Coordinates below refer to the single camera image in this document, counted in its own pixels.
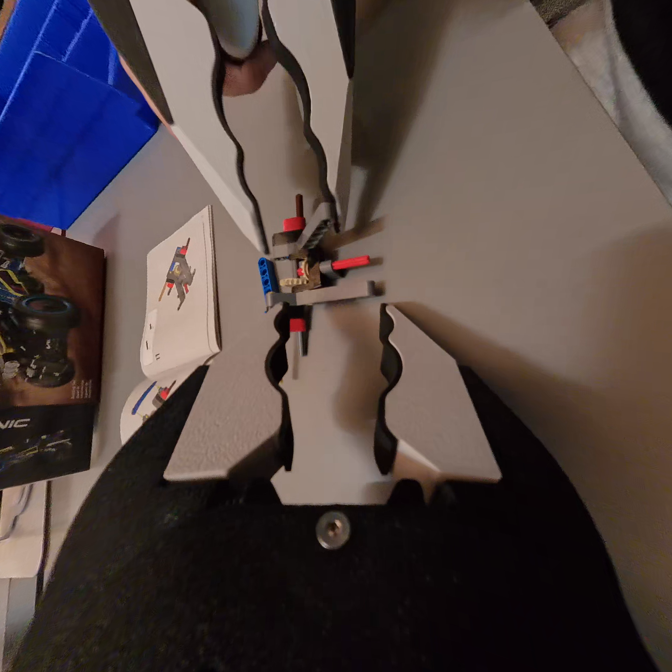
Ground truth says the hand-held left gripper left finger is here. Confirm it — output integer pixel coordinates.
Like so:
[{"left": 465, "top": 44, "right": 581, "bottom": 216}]
[{"left": 164, "top": 309, "right": 295, "bottom": 481}]

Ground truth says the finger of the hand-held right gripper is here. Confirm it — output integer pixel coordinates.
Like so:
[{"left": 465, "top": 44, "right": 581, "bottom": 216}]
[
  {"left": 89, "top": 0, "right": 271, "bottom": 255},
  {"left": 261, "top": 0, "right": 357, "bottom": 232}
]

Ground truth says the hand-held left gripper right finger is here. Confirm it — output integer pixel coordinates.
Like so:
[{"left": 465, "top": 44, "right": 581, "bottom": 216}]
[{"left": 374, "top": 302, "right": 503, "bottom": 484}]

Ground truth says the grey lego assembly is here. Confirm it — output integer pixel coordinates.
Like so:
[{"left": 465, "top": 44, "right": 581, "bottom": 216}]
[{"left": 257, "top": 194, "right": 386, "bottom": 371}]

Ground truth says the dark lego set box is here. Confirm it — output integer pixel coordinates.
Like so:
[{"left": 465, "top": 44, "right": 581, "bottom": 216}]
[{"left": 0, "top": 215, "right": 108, "bottom": 491}]

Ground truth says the person's right hand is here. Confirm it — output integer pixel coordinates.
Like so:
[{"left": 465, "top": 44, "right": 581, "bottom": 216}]
[{"left": 223, "top": 42, "right": 277, "bottom": 97}]

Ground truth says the blue plastic bin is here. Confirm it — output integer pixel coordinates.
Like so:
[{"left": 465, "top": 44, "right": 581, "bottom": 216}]
[{"left": 0, "top": 0, "right": 161, "bottom": 232}]

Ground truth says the open instruction booklet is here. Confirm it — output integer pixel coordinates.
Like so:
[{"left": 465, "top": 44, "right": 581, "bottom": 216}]
[{"left": 120, "top": 205, "right": 223, "bottom": 447}]

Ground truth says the white plastic bag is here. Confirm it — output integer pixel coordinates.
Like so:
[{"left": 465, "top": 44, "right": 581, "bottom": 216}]
[{"left": 0, "top": 483, "right": 49, "bottom": 579}]

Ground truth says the person's black top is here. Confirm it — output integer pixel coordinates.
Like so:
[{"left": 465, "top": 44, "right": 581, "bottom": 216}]
[{"left": 611, "top": 0, "right": 672, "bottom": 129}]

